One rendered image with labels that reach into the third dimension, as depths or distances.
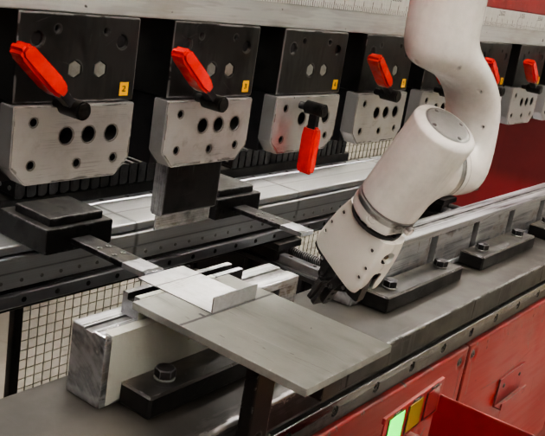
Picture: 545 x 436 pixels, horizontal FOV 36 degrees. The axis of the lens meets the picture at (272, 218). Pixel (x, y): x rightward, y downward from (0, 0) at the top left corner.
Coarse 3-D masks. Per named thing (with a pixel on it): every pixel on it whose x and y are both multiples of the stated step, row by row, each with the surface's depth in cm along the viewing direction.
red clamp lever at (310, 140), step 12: (300, 108) 113; (312, 108) 111; (324, 108) 110; (312, 120) 111; (312, 132) 111; (300, 144) 113; (312, 144) 112; (300, 156) 113; (312, 156) 112; (300, 168) 113; (312, 168) 113
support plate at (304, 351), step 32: (160, 320) 99; (224, 320) 101; (256, 320) 102; (288, 320) 104; (320, 320) 105; (224, 352) 94; (256, 352) 94; (288, 352) 95; (320, 352) 96; (352, 352) 98; (384, 352) 100; (288, 384) 89; (320, 384) 90
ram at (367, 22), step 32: (0, 0) 73; (32, 0) 76; (64, 0) 78; (96, 0) 81; (128, 0) 84; (160, 0) 88; (192, 0) 92; (224, 0) 96; (256, 0) 100; (512, 0) 159; (544, 0) 171; (352, 32) 119; (384, 32) 125; (512, 32) 163; (544, 32) 177
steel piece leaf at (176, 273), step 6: (168, 270) 113; (174, 270) 114; (180, 270) 114; (186, 270) 114; (192, 270) 115; (144, 276) 110; (150, 276) 110; (156, 276) 110; (162, 276) 111; (168, 276) 111; (174, 276) 111; (180, 276) 112; (186, 276) 112; (150, 282) 108; (156, 282) 108; (162, 282) 109; (168, 282) 109
